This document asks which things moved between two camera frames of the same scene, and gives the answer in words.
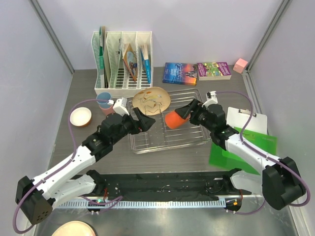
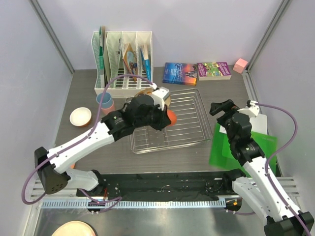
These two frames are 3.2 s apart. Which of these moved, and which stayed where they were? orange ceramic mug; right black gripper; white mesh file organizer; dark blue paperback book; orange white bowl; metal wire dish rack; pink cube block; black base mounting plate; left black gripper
Moved: right black gripper; left black gripper; orange ceramic mug
Stayed: orange white bowl; metal wire dish rack; pink cube block; black base mounting plate; white mesh file organizer; dark blue paperback book
